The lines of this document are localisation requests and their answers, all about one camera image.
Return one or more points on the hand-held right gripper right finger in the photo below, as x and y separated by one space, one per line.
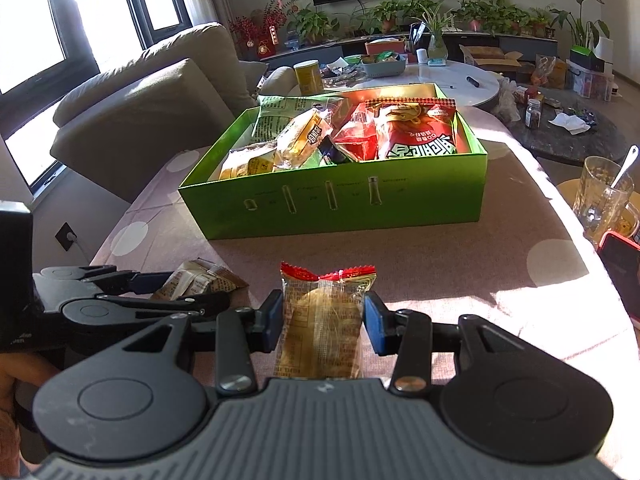
381 322

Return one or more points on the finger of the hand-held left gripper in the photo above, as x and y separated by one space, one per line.
150 307
150 282

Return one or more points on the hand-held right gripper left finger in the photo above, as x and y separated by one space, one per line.
271 320

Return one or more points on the red-topped pastry packet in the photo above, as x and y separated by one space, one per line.
320 331

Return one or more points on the beige brown snack packet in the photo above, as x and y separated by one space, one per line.
205 280

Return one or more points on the green cardboard box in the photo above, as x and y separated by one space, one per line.
325 206

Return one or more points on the clear yellow cake packet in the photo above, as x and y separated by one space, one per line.
302 140

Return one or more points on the red transparent snack packet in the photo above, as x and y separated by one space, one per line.
357 138

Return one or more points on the red chips bag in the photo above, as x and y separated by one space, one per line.
415 130

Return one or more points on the green snack bag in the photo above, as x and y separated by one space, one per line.
280 115

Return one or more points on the person's left hand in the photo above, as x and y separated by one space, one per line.
15 375

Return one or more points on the yellow snack packet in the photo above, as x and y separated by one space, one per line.
247 163

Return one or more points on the beige sofa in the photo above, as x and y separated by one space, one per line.
150 110

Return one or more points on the dark blue snack packet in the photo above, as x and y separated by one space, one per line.
330 151

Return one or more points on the yellow round side table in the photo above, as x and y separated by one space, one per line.
565 190

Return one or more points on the large black framed window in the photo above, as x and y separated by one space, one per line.
75 46

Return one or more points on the yellow canister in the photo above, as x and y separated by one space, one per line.
309 79

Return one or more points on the red phone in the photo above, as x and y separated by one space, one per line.
620 271

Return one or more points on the glass mug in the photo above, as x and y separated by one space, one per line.
595 201

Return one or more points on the pile of foil wrappers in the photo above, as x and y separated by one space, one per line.
342 74

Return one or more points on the round white table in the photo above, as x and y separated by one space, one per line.
425 74

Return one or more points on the clear plastic bag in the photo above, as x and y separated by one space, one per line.
509 102

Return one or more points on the teal basket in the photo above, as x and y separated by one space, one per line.
385 68

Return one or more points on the dark round table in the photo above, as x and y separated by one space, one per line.
565 146

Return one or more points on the small glass jar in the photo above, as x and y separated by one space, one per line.
533 115

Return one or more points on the black marker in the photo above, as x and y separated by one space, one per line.
472 81

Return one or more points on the small white cylinder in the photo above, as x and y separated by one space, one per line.
422 56

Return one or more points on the dark television console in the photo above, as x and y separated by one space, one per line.
310 53

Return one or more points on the crumpled white tissue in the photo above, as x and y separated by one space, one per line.
569 124

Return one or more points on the orange tissue box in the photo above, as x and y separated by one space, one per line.
385 47

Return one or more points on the glass vase with plant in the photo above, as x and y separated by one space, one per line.
436 51

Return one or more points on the narrow black framed window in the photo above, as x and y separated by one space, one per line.
157 5

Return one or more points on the red flower decoration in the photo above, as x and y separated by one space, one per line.
260 25

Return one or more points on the open cardboard box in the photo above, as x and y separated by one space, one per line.
487 63

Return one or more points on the plastic bag of oranges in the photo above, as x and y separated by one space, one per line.
547 74

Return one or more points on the row of green potted plants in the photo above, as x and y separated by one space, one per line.
315 22

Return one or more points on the metal spoon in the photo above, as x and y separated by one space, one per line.
631 154

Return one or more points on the clear storage box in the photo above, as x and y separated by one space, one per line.
592 85

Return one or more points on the green and black box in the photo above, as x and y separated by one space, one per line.
587 60

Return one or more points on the peace lily in white pot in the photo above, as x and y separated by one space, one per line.
605 48

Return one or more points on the wall socket with plug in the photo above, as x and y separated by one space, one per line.
66 236

